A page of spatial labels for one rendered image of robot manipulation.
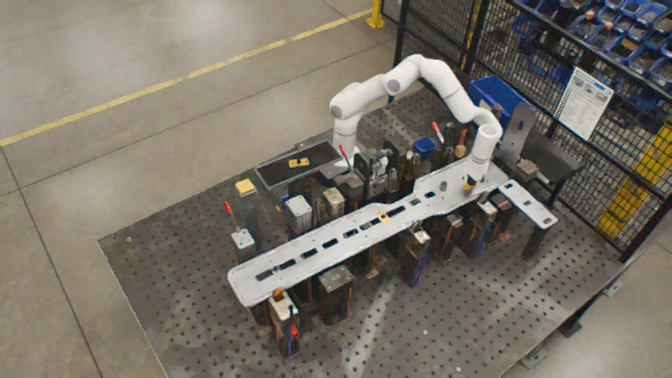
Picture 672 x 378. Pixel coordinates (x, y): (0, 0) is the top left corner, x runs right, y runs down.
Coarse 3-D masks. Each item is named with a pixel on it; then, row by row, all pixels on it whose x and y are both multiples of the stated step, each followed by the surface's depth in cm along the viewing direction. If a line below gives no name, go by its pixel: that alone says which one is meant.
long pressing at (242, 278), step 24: (456, 168) 244; (456, 192) 234; (360, 216) 223; (408, 216) 223; (312, 240) 213; (360, 240) 214; (264, 264) 204; (312, 264) 205; (240, 288) 197; (264, 288) 197
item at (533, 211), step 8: (504, 184) 238; (512, 184) 239; (504, 192) 235; (512, 192) 235; (520, 192) 235; (512, 200) 232; (520, 200) 232; (536, 200) 232; (520, 208) 229; (528, 208) 229; (536, 208) 229; (544, 208) 229; (528, 216) 226; (536, 216) 226; (544, 216) 226; (552, 216) 226; (536, 224) 224; (544, 224) 223; (552, 224) 223
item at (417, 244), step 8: (424, 232) 212; (408, 240) 218; (416, 240) 211; (424, 240) 210; (408, 248) 220; (416, 248) 215; (424, 248) 214; (408, 256) 224; (416, 256) 217; (408, 264) 227; (416, 264) 223; (400, 272) 237; (408, 272) 229; (416, 272) 226; (408, 280) 233; (416, 280) 235
